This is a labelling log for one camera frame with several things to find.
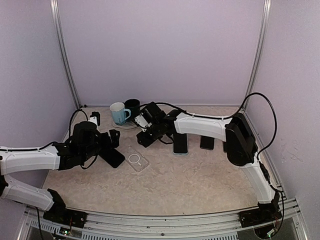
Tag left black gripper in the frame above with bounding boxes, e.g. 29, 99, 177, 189
81, 128, 120, 162

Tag black phone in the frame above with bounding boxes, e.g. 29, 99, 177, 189
173, 133, 189, 155

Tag clear phone case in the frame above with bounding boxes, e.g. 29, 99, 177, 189
123, 145, 150, 173

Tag black phone case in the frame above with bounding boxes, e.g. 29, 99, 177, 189
99, 148, 125, 169

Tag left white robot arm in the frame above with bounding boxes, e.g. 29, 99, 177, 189
0, 121, 120, 223

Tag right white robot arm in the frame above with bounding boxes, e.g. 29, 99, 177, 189
134, 108, 280, 222

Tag grey patterned saucer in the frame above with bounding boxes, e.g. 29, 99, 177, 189
112, 121, 138, 130

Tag light blue mug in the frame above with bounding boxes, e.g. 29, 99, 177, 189
109, 102, 132, 126

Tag black mug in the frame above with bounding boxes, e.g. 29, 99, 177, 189
124, 98, 140, 121

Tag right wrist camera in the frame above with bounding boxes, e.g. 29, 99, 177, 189
133, 101, 166, 132

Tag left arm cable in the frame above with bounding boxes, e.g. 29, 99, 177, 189
0, 108, 91, 152

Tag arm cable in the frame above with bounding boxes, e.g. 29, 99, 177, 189
156, 92, 286, 226
0, 108, 91, 152

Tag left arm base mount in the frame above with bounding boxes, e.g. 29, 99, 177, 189
43, 188, 88, 229

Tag front aluminium rail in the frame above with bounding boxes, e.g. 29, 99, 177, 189
17, 197, 308, 240

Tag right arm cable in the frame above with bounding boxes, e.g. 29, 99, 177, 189
156, 92, 286, 226

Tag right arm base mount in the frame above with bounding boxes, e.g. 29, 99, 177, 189
239, 191, 283, 228

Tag left aluminium frame post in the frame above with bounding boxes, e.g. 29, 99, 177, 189
50, 0, 82, 109

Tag aluminium frame post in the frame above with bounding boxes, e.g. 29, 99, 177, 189
50, 0, 82, 109
245, 0, 272, 96

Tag right aluminium frame post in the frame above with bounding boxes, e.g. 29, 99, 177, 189
245, 0, 272, 96

